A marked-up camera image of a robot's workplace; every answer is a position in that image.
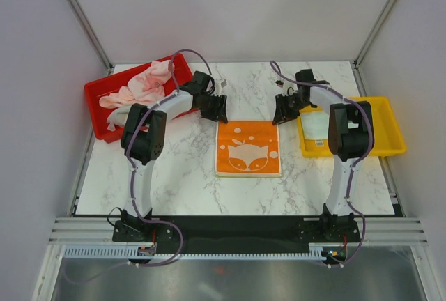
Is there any grey towel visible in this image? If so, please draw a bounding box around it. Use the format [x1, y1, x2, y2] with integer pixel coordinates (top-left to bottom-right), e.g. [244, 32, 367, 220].
[106, 105, 131, 131]

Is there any white slotted cable duct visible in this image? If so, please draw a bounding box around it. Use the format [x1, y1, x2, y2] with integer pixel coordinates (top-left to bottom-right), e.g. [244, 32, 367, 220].
[63, 244, 347, 261]

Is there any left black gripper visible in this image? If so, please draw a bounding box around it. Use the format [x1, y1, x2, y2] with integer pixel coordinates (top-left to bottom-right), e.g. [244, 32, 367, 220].
[196, 93, 227, 125]

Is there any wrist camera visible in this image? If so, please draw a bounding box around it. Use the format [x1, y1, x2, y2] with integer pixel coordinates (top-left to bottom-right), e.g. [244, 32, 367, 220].
[275, 80, 297, 96]
[215, 78, 227, 95]

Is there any pink striped towel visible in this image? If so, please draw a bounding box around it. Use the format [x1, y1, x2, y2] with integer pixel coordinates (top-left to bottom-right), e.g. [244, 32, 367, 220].
[99, 60, 172, 109]

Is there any right aluminium frame post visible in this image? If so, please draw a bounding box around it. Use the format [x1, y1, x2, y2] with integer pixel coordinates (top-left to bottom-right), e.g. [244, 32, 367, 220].
[352, 0, 398, 70]

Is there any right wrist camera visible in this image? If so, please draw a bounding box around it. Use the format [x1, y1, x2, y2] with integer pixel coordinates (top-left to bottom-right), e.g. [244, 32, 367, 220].
[275, 80, 297, 96]

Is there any cream orange-dotted towel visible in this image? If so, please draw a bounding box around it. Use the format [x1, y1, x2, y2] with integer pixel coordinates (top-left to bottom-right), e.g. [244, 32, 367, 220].
[215, 121, 282, 178]

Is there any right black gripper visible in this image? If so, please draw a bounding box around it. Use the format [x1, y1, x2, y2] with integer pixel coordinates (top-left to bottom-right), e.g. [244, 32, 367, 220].
[273, 93, 311, 125]

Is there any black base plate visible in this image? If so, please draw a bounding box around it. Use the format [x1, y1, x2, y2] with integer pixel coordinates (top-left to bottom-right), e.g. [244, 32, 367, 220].
[112, 214, 360, 254]

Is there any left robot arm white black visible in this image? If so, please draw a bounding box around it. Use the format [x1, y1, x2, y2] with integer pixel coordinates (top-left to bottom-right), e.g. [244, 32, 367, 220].
[121, 71, 228, 241]

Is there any left aluminium frame post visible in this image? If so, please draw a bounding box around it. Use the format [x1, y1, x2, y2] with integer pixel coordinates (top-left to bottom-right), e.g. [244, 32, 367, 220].
[66, 0, 114, 73]

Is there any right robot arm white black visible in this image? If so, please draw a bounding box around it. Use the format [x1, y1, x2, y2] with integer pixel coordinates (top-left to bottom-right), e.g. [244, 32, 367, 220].
[270, 61, 374, 241]

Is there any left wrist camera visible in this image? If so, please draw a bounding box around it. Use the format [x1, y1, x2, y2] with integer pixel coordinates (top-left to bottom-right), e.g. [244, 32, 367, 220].
[215, 78, 227, 95]

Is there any red plastic bin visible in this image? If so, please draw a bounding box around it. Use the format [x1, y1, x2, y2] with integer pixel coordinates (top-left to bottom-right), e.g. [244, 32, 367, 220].
[84, 54, 192, 144]

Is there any mint green towel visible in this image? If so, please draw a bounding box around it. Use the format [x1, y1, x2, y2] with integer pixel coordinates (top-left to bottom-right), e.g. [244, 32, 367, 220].
[300, 111, 329, 141]

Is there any aluminium frame post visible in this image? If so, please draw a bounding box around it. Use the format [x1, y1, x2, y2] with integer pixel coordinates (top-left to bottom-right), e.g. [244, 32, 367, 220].
[66, 0, 114, 73]
[352, 0, 398, 70]

